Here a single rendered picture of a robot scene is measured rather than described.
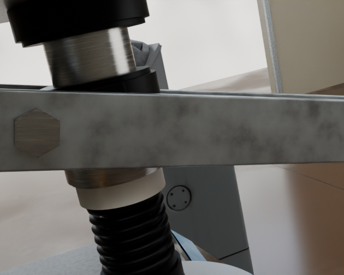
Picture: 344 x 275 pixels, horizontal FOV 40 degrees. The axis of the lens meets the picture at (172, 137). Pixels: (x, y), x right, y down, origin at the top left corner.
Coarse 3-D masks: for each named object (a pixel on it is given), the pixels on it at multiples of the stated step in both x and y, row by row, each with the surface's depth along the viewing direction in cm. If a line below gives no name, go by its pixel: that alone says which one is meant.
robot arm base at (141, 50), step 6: (132, 42) 144; (138, 42) 145; (132, 48) 142; (138, 48) 144; (144, 48) 143; (138, 54) 141; (144, 54) 142; (138, 60) 140; (144, 60) 141; (138, 66) 140
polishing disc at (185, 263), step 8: (184, 264) 49; (192, 264) 49; (200, 264) 49; (208, 264) 48; (216, 264) 48; (224, 264) 48; (184, 272) 48; (192, 272) 47; (200, 272) 47; (208, 272) 47; (216, 272) 46; (224, 272) 46; (232, 272) 46; (240, 272) 46; (248, 272) 45
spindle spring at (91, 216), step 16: (160, 192) 38; (128, 208) 35; (144, 208) 36; (160, 208) 37; (96, 224) 36; (112, 224) 35; (144, 224) 35; (160, 224) 37; (96, 240) 37; (112, 240) 36; (128, 240) 35; (144, 240) 36; (160, 240) 36; (112, 256) 36; (128, 256) 36; (144, 256) 36; (160, 256) 37; (112, 272) 37; (128, 272) 36; (144, 272) 36
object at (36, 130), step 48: (0, 96) 28; (48, 96) 29; (96, 96) 30; (144, 96) 31; (192, 96) 32; (240, 96) 34; (288, 96) 48; (336, 96) 50; (0, 144) 28; (48, 144) 28; (96, 144) 30; (144, 144) 31; (192, 144) 33; (240, 144) 34; (288, 144) 35; (336, 144) 37
